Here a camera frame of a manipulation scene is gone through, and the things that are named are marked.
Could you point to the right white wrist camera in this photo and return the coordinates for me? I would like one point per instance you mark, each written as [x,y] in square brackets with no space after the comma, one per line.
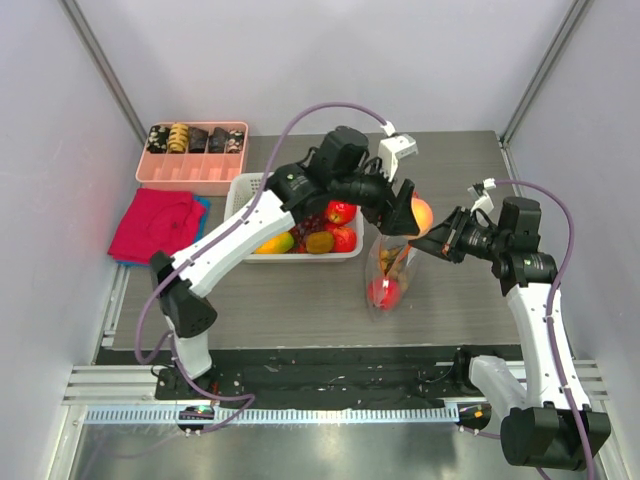
[480,193]

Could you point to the brown longan bunch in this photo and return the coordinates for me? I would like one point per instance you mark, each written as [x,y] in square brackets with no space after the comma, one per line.
[393,264]

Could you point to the brown kiwi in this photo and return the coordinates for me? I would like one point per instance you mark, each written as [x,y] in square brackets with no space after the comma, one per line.
[321,242]

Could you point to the red apple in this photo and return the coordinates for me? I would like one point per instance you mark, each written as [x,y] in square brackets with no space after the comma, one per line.
[345,239]
[383,293]
[340,213]

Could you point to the dark sushi piece one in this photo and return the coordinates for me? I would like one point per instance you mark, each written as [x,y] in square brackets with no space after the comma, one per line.
[157,140]

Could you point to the magenta folded cloth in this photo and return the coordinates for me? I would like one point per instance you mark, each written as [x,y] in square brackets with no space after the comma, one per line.
[157,225]

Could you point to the blue folded cloth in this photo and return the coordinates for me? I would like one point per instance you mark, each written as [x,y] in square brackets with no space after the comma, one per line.
[197,235]

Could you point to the dark sushi piece two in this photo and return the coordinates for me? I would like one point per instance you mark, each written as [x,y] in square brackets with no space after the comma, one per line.
[217,141]

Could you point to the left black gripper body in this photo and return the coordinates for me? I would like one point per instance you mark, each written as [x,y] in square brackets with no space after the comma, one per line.
[370,192]

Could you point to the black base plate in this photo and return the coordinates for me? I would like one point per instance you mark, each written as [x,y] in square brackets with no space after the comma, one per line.
[376,378]

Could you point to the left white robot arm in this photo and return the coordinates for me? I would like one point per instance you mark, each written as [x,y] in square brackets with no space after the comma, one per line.
[340,169]

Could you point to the dark sushi piece three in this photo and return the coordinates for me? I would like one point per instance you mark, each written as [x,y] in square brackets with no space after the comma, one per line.
[235,141]

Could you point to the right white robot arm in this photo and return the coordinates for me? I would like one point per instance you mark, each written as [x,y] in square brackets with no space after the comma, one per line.
[546,421]

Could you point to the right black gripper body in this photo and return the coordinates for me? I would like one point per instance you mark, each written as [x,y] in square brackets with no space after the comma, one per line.
[454,232]

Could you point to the pink divided tray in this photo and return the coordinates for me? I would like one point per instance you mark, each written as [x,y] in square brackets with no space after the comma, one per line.
[203,174]

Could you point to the white slotted cable duct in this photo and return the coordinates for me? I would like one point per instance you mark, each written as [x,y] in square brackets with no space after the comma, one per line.
[181,415]

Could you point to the clear zip top bag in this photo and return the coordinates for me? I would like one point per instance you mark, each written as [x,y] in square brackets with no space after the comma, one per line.
[372,271]

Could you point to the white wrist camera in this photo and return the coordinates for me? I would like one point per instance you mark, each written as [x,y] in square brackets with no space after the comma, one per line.
[480,193]
[392,148]

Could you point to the yellow spiral pastry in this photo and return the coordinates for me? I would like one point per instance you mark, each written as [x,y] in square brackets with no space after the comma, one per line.
[178,138]

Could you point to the dark cake piece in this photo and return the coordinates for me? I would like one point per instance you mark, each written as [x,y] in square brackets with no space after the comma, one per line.
[197,140]

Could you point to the white plastic basket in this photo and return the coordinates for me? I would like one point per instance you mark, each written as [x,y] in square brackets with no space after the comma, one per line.
[241,191]

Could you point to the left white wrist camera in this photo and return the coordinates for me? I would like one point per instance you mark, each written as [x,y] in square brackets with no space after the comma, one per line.
[392,148]

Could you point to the peach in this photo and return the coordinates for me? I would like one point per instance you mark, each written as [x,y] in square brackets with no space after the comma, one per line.
[423,215]

